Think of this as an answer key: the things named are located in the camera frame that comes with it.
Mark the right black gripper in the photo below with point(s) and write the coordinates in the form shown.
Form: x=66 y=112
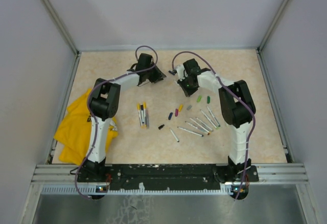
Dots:
x=187 y=92

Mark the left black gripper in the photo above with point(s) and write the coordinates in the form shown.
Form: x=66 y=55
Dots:
x=158 y=76

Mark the green end marker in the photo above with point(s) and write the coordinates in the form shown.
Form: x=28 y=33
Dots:
x=209 y=119

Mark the yellow cap white marker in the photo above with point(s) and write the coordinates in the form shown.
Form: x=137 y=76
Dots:
x=204 y=124

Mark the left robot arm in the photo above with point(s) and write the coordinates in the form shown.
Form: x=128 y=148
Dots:
x=103 y=104

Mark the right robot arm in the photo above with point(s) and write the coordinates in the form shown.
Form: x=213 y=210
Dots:
x=237 y=107

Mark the blue cap yellow end marker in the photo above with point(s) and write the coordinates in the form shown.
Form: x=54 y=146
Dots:
x=143 y=115

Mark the yellow marker left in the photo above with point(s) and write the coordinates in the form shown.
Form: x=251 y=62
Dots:
x=140 y=115

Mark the yellow snoopy t-shirt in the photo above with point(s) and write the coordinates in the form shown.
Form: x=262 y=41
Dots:
x=74 y=131

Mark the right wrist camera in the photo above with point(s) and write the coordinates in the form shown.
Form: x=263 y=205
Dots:
x=180 y=71

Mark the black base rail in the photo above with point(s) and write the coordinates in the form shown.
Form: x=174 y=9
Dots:
x=162 y=177

